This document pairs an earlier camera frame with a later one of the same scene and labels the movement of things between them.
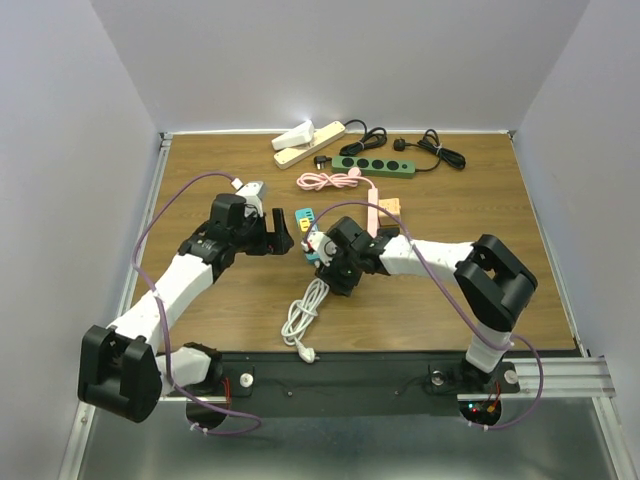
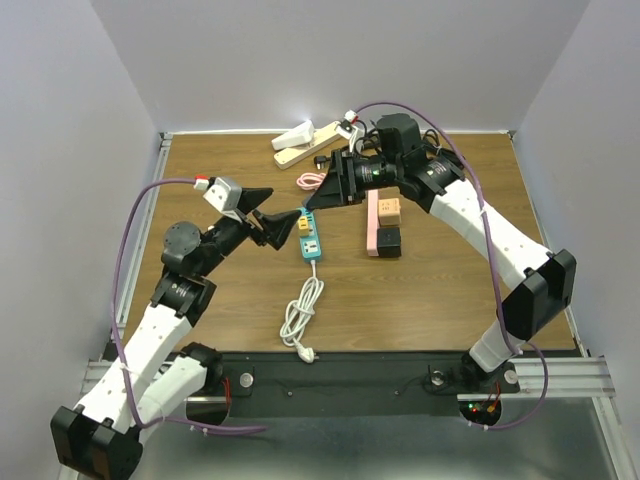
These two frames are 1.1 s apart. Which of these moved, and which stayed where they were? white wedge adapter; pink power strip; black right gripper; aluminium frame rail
Moved: black right gripper
Stayed: pink power strip; aluminium frame rail; white wedge adapter
